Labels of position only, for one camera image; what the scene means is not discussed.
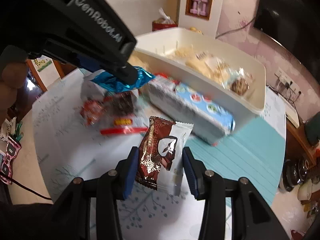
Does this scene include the brown white chocolate bar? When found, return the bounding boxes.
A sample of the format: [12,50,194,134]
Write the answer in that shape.
[136,116,193,196]

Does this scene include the blue foil snack packet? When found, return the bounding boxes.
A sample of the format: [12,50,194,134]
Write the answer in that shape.
[91,66,156,93]

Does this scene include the nut snack clear packet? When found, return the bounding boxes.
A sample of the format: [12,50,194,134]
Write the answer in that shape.
[229,77,249,96]

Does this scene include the Calleton bread clear packet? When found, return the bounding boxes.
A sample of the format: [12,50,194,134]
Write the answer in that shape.
[167,47,230,84]

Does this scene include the person's left hand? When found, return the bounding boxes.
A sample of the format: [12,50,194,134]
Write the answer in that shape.
[0,62,28,125]

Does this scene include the red clear zip bag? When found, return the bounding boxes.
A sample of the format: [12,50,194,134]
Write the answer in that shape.
[80,90,149,135]

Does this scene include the blue white cookie box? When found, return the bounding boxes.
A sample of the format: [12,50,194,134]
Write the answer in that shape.
[147,75,235,146]

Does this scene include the red bag of fruit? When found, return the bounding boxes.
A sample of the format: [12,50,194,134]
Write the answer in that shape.
[152,8,178,31]

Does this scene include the black robot vacuum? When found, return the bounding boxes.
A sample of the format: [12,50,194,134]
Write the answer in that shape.
[278,159,303,192]

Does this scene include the white plastic storage bin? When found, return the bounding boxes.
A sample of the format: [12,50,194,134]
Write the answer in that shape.
[134,27,266,131]

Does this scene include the white router box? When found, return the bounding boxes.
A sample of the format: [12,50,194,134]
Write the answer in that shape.
[283,99,300,128]

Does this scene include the pink dumbbells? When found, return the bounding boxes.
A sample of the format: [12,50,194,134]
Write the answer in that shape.
[190,0,208,16]

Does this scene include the white power strip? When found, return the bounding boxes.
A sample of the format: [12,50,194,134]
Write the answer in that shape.
[275,68,301,94]

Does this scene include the black television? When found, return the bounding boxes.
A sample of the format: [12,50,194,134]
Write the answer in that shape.
[254,0,319,66]

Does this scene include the white wall shelf cabinet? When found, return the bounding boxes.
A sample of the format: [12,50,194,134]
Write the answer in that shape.
[178,0,223,37]

